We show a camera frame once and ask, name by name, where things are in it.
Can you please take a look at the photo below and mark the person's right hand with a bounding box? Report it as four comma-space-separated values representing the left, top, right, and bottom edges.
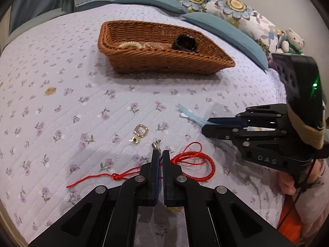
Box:
279, 171, 296, 195

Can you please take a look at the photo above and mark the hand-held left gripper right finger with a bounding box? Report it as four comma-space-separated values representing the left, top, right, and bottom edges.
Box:
162, 150, 296, 247

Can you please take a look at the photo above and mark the black cable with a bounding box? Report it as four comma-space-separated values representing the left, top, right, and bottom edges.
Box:
277, 160, 319, 231

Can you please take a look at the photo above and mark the crystal bead bracelet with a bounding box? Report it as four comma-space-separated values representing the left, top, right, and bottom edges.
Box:
118, 41, 167, 50

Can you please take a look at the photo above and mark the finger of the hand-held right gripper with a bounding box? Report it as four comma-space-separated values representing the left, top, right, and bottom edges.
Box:
202, 124, 288, 147
209, 104, 290, 128

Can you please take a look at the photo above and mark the white teddy bear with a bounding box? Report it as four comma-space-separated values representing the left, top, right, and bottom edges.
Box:
276, 28, 305, 55

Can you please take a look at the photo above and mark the light blue plastic strip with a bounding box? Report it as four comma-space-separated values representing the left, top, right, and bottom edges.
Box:
177, 104, 210, 128

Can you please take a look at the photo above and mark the orange cloth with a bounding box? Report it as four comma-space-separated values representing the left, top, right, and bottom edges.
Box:
278, 206, 302, 245

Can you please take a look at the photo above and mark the lilac floral quilt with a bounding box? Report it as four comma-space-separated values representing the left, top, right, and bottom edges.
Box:
0, 4, 288, 247

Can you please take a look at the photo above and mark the green mattress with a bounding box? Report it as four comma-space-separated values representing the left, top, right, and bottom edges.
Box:
9, 5, 65, 35

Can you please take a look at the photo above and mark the person's right forearm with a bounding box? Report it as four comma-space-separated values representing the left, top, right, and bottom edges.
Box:
293, 157, 329, 247

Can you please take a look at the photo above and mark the red cord bracelet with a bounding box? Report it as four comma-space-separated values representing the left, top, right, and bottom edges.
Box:
66, 140, 216, 189

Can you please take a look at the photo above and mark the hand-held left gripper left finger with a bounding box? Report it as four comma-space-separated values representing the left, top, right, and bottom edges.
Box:
28, 149, 163, 247

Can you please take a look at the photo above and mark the black watch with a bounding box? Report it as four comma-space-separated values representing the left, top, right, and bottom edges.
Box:
172, 34, 198, 52

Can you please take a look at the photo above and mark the brown wicker basket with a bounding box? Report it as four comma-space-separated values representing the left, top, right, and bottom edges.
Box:
98, 20, 235, 75

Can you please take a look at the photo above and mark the metal swivel clasp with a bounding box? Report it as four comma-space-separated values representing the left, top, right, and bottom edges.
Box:
130, 124, 149, 144

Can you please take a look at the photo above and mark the teal cushion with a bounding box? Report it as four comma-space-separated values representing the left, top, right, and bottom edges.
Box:
111, 0, 189, 14
181, 12, 269, 72

